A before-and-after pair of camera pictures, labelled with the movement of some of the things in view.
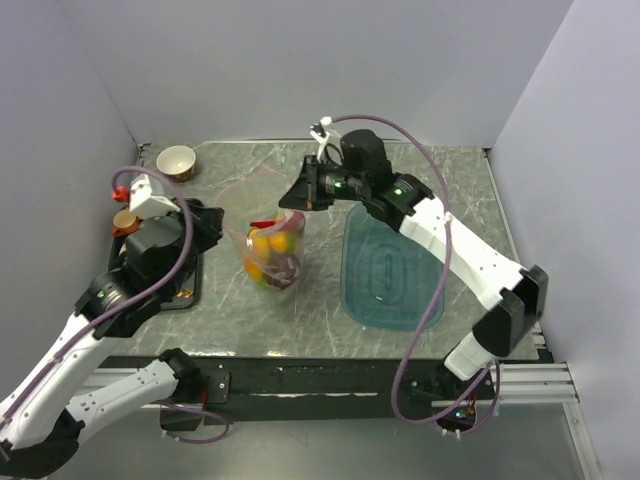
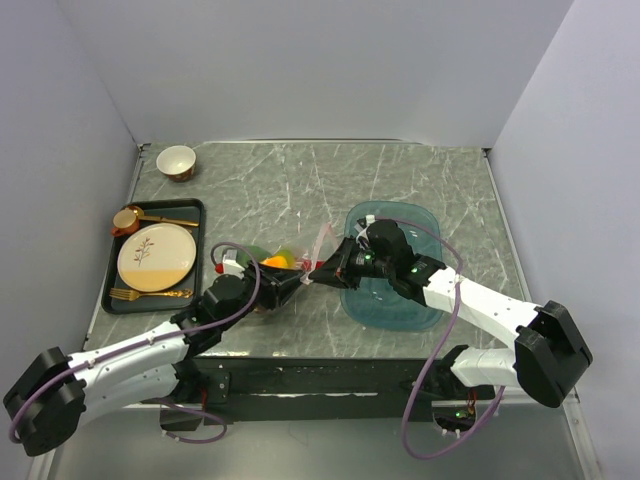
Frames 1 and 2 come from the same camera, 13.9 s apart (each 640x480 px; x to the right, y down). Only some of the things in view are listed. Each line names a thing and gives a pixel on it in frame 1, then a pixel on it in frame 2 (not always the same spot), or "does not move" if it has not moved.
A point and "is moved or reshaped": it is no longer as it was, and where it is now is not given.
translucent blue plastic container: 388,281 does not move
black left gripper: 208,224 → 276,285
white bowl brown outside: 176,161 does not move
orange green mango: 254,272 is moved or reshaped
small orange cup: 125,223 does not move
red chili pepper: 262,224 → 307,264
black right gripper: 305,193 → 334,270
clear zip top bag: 267,239 → 322,245
